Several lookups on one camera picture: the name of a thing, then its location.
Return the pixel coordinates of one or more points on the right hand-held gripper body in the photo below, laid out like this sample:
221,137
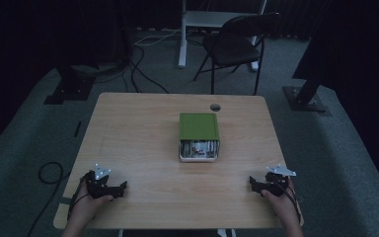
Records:
276,184

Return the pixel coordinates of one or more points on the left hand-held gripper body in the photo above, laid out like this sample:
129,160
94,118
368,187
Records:
98,188

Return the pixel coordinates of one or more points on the grey tray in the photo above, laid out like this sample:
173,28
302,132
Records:
199,159

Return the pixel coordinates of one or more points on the person's right hand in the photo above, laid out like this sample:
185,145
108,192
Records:
284,209

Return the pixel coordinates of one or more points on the person's left hand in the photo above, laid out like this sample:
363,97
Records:
84,210

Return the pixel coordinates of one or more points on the black marker pen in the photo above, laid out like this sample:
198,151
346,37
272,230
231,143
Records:
77,129

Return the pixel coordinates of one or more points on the row of sachets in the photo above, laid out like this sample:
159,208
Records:
199,148

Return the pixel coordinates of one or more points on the green box lid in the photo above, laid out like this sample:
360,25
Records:
198,126

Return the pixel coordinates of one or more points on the black metal stand base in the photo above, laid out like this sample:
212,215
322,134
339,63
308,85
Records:
70,89
304,98

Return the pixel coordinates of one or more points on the black folding chair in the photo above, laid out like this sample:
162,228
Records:
233,49

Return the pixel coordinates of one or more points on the white desk frame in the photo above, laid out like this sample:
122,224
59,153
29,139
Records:
207,19

